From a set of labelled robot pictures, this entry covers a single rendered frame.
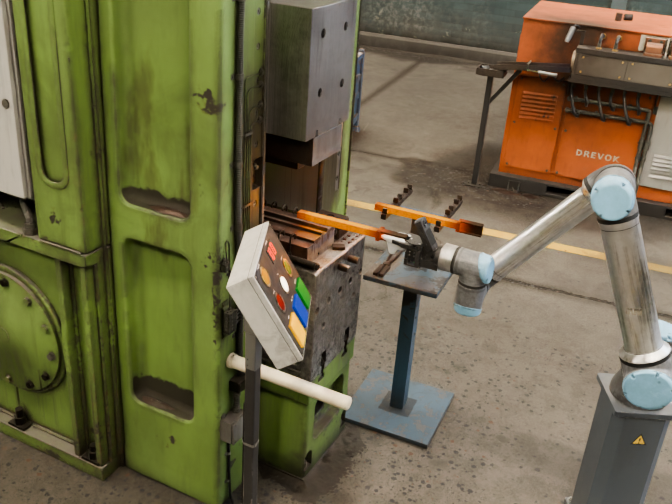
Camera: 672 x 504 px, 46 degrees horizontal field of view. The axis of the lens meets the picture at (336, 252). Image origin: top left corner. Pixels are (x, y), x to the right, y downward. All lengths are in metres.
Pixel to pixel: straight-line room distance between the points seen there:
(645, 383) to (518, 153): 3.71
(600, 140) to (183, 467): 4.00
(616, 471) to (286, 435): 1.18
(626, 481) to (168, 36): 2.10
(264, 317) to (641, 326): 1.13
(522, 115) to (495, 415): 2.91
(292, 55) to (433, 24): 7.86
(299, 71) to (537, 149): 3.82
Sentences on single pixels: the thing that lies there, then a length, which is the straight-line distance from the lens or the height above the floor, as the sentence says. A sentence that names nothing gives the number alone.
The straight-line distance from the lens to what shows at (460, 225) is 2.91.
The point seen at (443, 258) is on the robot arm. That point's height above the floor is 1.04.
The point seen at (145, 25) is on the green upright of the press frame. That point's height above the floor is 1.68.
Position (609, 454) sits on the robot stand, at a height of 0.40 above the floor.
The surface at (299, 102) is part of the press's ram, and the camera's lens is 2.42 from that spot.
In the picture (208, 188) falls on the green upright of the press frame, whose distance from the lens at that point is 2.37.
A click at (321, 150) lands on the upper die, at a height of 1.31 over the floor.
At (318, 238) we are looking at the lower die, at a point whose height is 0.99.
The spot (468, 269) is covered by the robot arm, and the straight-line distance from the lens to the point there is 2.51.
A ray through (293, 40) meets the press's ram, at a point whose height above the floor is 1.67.
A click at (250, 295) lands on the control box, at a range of 2.02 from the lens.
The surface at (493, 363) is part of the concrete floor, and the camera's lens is 3.96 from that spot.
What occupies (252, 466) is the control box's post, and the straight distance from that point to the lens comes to 2.56.
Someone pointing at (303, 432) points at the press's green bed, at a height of 0.23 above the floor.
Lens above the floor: 2.16
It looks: 27 degrees down
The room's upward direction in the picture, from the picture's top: 4 degrees clockwise
